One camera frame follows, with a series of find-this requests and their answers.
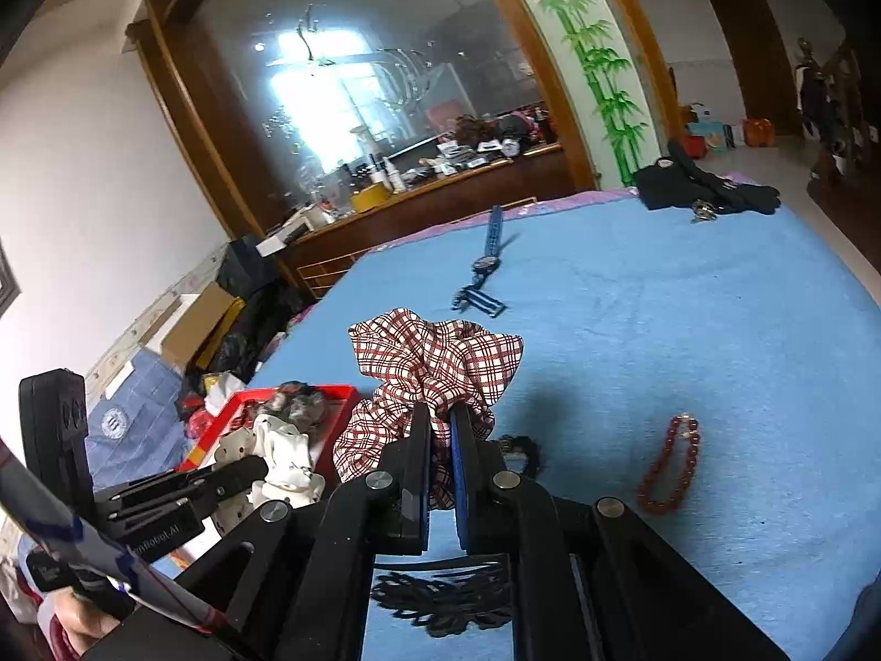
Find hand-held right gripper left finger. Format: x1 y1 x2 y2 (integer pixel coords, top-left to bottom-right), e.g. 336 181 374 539
180 403 432 661

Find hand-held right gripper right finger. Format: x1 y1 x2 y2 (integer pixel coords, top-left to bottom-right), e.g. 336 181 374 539
450 408 792 661

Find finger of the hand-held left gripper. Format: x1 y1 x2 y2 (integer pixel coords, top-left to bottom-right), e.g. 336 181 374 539
103 492 228 531
93 456 269 505

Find white polka dot scrunchie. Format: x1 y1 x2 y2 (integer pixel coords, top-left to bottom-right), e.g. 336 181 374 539
213 416 326 538

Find gold black bead bracelet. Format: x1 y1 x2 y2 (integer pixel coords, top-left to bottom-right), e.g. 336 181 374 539
492 432 546 483

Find red tray box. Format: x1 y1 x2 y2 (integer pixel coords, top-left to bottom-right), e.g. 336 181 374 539
175 386 362 490

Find black lace hair clip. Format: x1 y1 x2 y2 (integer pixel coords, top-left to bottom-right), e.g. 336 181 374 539
370 554 514 638

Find red plaid scrunchie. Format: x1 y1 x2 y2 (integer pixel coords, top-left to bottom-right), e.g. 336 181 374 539
334 307 524 511

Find red bead bracelet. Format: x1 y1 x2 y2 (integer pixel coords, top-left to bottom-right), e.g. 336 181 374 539
637 414 704 516

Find person's left hand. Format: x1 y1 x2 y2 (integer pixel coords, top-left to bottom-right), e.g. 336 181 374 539
51 595 121 658

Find red plastic bag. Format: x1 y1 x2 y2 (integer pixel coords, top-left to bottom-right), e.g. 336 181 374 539
180 389 221 438

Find blue checked quilt bag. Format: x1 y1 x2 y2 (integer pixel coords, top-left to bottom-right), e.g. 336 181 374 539
86 348 187 490

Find grey black scrunchie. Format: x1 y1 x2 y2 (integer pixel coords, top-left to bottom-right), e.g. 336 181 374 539
265 380 331 428

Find open cardboard box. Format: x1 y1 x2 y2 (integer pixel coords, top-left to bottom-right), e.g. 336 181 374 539
158 285 238 373

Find black bag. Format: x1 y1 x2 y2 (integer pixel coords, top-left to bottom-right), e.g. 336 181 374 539
216 234 318 373

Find blue clip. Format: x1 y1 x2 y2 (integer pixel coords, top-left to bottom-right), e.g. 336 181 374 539
450 205 517 319

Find blue blanket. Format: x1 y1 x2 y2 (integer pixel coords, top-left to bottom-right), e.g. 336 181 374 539
138 189 881 661

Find white flat box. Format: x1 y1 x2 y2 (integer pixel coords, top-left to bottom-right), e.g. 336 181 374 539
256 210 331 256

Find black clothing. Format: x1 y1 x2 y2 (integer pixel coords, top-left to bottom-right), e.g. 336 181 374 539
633 139 782 214

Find wooden framed glass partition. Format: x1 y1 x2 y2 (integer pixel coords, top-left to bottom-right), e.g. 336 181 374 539
127 0 600 290

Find bamboo painted panel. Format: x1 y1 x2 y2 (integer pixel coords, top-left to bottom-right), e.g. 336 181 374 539
492 0 651 187

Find brown wooden door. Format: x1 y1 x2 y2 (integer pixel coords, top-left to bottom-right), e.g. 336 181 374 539
698 0 803 139

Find white striped strap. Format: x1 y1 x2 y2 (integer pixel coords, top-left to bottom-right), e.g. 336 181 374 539
0 441 228 635

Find dark picture frame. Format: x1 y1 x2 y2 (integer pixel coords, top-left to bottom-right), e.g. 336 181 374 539
0 241 21 318

